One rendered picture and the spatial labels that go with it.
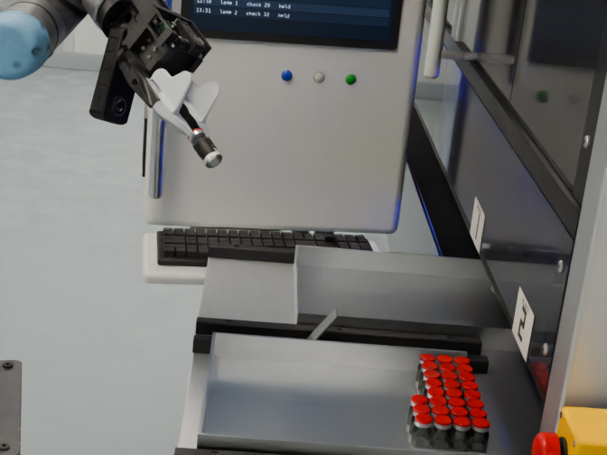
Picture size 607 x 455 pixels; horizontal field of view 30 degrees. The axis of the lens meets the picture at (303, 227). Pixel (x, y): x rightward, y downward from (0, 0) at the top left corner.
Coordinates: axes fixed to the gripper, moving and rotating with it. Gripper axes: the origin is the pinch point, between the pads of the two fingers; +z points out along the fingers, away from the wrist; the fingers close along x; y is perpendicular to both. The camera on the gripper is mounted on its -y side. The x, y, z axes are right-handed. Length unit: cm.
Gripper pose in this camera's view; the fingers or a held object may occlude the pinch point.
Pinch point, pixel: (190, 134)
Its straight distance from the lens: 130.4
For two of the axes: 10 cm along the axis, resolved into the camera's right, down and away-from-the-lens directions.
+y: 6.4, -6.9, -3.4
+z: 5.1, 7.1, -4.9
